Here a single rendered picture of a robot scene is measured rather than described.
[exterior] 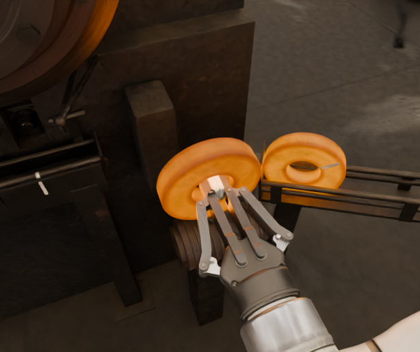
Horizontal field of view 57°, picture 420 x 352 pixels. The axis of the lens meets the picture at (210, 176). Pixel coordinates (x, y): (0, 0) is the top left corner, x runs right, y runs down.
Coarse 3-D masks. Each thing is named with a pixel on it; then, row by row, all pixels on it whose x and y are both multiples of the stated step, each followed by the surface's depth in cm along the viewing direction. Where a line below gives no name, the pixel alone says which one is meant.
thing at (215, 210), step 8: (208, 192) 51; (208, 200) 52; (216, 200) 51; (216, 208) 51; (216, 216) 50; (224, 216) 50; (216, 224) 51; (224, 224) 49; (224, 232) 49; (232, 232) 49; (224, 240) 49; (232, 240) 47; (232, 248) 47; (240, 248) 47; (240, 256) 46; (240, 264) 46
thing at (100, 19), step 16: (96, 0) 52; (112, 0) 53; (96, 16) 54; (112, 16) 55; (96, 32) 55; (80, 48) 56; (64, 64) 57; (80, 64) 58; (32, 80) 57; (48, 80) 58; (0, 96) 57; (16, 96) 58; (32, 96) 59
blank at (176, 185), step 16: (208, 144) 51; (224, 144) 51; (240, 144) 53; (176, 160) 51; (192, 160) 50; (208, 160) 50; (224, 160) 51; (240, 160) 52; (256, 160) 54; (160, 176) 53; (176, 176) 50; (192, 176) 51; (208, 176) 52; (240, 176) 55; (256, 176) 57; (160, 192) 53; (176, 192) 53; (192, 192) 54; (176, 208) 56; (192, 208) 58; (224, 208) 61
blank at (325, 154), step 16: (272, 144) 73; (288, 144) 69; (304, 144) 68; (320, 144) 68; (336, 144) 70; (272, 160) 73; (288, 160) 72; (304, 160) 70; (320, 160) 69; (336, 160) 69; (272, 176) 76; (288, 176) 75; (304, 176) 77; (320, 176) 73; (336, 176) 72
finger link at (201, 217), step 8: (200, 200) 51; (200, 208) 51; (200, 216) 50; (200, 224) 49; (200, 232) 49; (208, 232) 49; (200, 240) 48; (208, 240) 48; (208, 248) 47; (208, 256) 47; (200, 264) 46; (208, 264) 46
